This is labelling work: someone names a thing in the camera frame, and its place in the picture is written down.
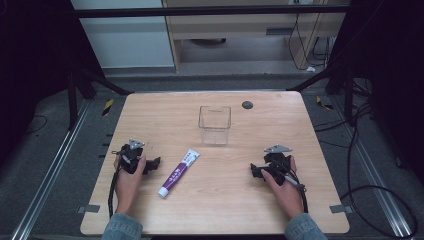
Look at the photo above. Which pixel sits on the black metal stand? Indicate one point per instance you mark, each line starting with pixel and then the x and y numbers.
pixel 71 100
pixel 348 96

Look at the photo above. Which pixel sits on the aluminium floor rail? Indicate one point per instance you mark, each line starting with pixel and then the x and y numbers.
pixel 376 173
pixel 50 173

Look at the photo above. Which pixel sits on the yellow and black tape strip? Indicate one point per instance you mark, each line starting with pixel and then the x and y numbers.
pixel 323 103
pixel 107 107

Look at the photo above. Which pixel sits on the person's left hand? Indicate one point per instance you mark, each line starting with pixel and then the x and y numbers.
pixel 127 190

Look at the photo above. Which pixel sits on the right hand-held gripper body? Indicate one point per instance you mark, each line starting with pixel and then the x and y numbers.
pixel 278 163

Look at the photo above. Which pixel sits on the grey table grommet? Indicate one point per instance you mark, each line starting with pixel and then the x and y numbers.
pixel 247 105

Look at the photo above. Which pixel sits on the purple and white toothpaste tube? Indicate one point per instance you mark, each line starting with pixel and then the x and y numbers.
pixel 178 173

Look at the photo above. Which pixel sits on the black horizontal bar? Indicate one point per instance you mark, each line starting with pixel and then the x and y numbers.
pixel 200 11

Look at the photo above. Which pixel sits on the black curtain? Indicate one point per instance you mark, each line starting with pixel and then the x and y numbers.
pixel 33 66
pixel 393 66

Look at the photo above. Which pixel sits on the white plug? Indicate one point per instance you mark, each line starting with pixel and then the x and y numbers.
pixel 310 69

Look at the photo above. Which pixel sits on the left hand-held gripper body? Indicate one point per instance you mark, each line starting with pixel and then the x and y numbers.
pixel 130 156

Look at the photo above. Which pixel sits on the white cabinet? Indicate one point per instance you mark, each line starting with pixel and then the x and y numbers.
pixel 126 43

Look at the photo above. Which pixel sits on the clear plastic container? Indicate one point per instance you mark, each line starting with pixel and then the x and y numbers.
pixel 215 128

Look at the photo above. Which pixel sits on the grey tape piece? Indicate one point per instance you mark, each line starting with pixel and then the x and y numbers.
pixel 340 209
pixel 88 209

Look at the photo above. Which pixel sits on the person's right hand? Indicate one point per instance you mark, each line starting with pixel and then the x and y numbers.
pixel 286 196

